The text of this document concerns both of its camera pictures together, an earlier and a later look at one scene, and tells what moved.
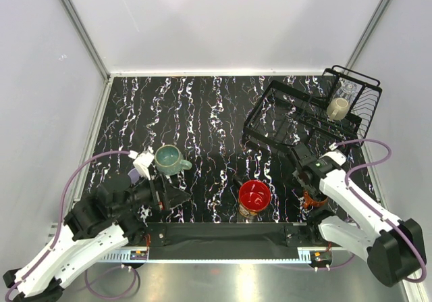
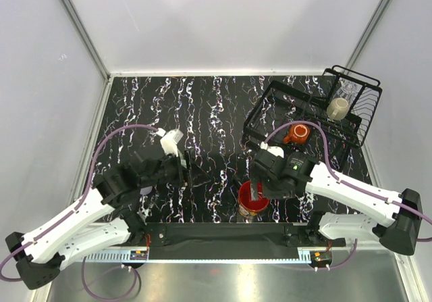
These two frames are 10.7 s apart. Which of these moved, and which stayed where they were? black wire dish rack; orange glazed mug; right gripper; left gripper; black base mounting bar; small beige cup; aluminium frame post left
Moved: left gripper; orange glazed mug; right gripper
Stayed: small beige cup; black wire dish rack; aluminium frame post left; black base mounting bar
